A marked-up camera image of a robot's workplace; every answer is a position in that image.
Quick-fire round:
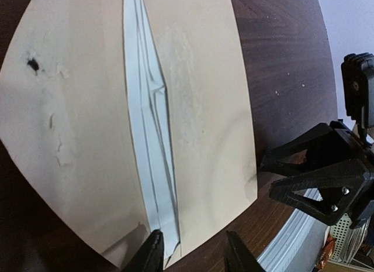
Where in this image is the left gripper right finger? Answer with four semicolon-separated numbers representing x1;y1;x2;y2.
225;230;263;272

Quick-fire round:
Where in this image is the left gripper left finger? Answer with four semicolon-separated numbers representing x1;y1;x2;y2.
122;229;164;272

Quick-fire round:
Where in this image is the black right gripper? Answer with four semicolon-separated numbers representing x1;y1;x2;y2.
260;119;373;228

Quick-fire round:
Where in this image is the brown kraft envelope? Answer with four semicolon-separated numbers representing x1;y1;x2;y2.
1;0;258;267

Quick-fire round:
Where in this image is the white perforated storage basket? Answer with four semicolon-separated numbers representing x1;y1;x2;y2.
330;214;370;264

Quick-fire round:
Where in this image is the orange snack packet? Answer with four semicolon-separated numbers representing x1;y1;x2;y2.
312;234;336;272

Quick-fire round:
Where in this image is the front aluminium slotted rail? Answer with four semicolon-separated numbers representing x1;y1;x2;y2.
257;188;331;272

